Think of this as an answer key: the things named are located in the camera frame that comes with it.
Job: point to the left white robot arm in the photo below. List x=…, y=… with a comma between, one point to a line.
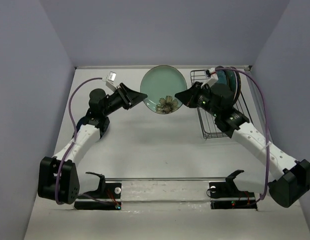
x=58, y=178

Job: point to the red and teal floral plate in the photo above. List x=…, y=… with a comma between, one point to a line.
x=232, y=82

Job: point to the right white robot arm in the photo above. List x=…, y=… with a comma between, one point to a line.
x=287, y=179

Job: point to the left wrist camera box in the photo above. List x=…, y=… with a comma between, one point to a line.
x=110, y=80

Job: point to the teal scalloped edge plate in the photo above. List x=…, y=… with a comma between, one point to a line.
x=222, y=78

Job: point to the black wire dish rack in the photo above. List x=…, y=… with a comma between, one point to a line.
x=207, y=121

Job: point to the navy blue leaf-shaped dish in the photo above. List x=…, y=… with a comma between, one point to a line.
x=81, y=122

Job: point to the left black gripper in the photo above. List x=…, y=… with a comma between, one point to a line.
x=132, y=97

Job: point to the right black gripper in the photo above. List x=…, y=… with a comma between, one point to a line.
x=188, y=96

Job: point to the dark teal speckled plate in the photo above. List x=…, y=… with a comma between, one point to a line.
x=239, y=84

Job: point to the light green round plate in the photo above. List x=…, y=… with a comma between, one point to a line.
x=160, y=84

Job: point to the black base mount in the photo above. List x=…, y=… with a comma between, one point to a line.
x=102, y=195
x=224, y=195

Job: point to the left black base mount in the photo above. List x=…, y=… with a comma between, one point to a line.
x=102, y=195

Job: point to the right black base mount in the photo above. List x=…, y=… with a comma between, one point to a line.
x=224, y=195

